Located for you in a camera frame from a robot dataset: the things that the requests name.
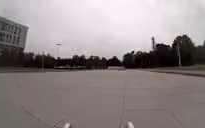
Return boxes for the grey concrete pavement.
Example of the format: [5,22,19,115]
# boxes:
[0,68,205,128]

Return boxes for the tall mast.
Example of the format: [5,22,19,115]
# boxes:
[151,36,156,53]

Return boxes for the row of dark trees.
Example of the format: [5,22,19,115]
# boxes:
[122,32,205,70]
[0,48,123,70]

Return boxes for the robot's own part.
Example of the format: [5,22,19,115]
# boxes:
[62,122,72,128]
[127,121,136,128]

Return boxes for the pale pole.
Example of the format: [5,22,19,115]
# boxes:
[177,40,183,69]

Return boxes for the grass verge strip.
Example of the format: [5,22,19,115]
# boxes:
[149,64,205,79]

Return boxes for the pale multi-storey building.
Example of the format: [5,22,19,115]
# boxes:
[0,12,29,54]

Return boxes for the tall lamp post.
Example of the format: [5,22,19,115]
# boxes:
[55,42,63,59]

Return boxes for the short pale post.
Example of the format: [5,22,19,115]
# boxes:
[41,51,45,70]

